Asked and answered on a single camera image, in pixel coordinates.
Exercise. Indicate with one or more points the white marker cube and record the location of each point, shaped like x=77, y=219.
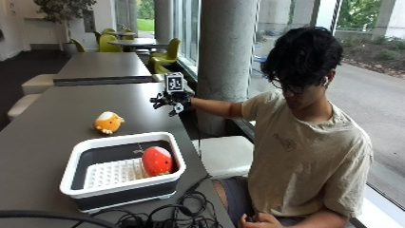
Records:
x=173, y=83

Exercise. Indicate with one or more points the orange plush toy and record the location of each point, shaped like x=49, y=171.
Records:
x=107, y=122

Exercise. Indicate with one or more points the green chair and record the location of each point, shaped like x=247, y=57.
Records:
x=77, y=46
x=166, y=57
x=107, y=44

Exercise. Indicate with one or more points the long grey table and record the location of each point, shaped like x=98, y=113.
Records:
x=101, y=68

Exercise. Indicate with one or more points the red strawberry plush toy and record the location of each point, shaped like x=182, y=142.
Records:
x=155, y=161

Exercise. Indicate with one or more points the large round grey table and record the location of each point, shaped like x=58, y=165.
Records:
x=134, y=42

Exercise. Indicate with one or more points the large concrete pillar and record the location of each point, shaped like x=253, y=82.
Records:
x=225, y=57

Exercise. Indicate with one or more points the small round grey table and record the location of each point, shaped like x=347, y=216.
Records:
x=119, y=33

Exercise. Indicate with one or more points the white square stool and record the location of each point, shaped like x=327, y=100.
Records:
x=225, y=155

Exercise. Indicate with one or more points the slim concrete pillar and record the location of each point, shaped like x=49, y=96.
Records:
x=163, y=19

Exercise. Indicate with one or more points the white and grey dish tub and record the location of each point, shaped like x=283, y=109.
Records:
x=90, y=164

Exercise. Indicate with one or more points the white bench seat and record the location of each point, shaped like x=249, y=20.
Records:
x=38, y=84
x=22, y=106

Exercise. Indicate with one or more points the black eyeglasses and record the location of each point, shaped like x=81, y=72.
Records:
x=286, y=87

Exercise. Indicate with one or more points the indoor potted tree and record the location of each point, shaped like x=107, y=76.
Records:
x=62, y=12

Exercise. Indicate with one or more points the the person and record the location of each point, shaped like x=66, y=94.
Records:
x=303, y=148

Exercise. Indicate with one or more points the white earbud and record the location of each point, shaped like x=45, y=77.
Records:
x=325, y=83

